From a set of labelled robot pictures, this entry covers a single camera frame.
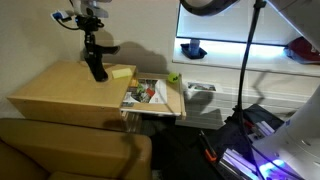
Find open wooden drawer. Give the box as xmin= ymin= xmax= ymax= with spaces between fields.
xmin=119 ymin=72 xmax=187 ymax=121

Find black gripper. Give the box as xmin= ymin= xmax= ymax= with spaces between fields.
xmin=75 ymin=14 xmax=105 ymax=54

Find dark blue plastic tray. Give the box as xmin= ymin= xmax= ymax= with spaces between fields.
xmin=180 ymin=42 xmax=209 ymax=61

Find dark red bag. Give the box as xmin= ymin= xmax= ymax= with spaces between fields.
xmin=284 ymin=36 xmax=320 ymax=65

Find colourful magazine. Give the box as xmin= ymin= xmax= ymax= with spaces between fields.
xmin=121 ymin=77 xmax=169 ymax=108

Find blue cup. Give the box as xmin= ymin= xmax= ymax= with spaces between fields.
xmin=188 ymin=38 xmax=201 ymax=56

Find yellow sponge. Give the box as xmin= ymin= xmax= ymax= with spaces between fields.
xmin=111 ymin=67 xmax=134 ymax=80

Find aluminium robot base rails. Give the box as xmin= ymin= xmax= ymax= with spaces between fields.
xmin=217 ymin=119 xmax=303 ymax=180

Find white radiator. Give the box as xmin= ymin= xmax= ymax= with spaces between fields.
xmin=174 ymin=79 xmax=320 ymax=132

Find black thin curved pole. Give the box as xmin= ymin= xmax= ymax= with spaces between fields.
xmin=226 ymin=0 xmax=268 ymax=180

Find orange handled tool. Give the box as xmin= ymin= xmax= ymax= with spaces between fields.
xmin=198 ymin=129 xmax=220 ymax=165

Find light wooden drawer cabinet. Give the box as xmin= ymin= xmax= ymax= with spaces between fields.
xmin=6 ymin=59 xmax=138 ymax=123

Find light wooden drawer unit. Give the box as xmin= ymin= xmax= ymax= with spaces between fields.
xmin=0 ymin=117 xmax=153 ymax=180

